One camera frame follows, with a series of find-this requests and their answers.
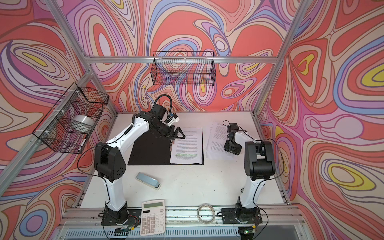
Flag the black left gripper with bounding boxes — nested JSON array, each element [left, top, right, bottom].
[[152, 122, 186, 139]]

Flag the printed paper sheets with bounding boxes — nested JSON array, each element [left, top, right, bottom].
[[206, 122, 235, 161]]

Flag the printed paper sheet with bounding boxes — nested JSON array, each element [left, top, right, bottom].
[[170, 128, 204, 165]]

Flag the blue file folder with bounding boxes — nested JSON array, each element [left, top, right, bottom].
[[127, 127, 205, 166]]

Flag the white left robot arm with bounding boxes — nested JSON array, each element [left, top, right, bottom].
[[94, 111, 185, 215]]

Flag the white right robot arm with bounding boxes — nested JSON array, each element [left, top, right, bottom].
[[224, 123, 276, 224]]

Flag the light blue stapler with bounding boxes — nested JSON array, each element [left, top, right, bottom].
[[136, 173, 161, 190]]

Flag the white calculator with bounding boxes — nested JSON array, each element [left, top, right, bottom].
[[140, 200, 166, 237]]

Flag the silver tape roll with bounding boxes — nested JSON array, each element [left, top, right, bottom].
[[71, 115, 94, 127]]

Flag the green circuit board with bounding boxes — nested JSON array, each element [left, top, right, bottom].
[[114, 227, 135, 236]]

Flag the black wire basket on wall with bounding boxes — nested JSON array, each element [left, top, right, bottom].
[[151, 51, 216, 86]]

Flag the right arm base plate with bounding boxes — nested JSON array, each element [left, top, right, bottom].
[[217, 208, 263, 226]]

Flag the coiled clear cable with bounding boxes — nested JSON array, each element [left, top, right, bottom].
[[197, 203, 216, 225]]

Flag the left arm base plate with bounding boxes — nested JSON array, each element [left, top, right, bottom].
[[98, 209, 142, 227]]

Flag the black wire basket left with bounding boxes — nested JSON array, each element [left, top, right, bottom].
[[33, 83, 109, 154]]

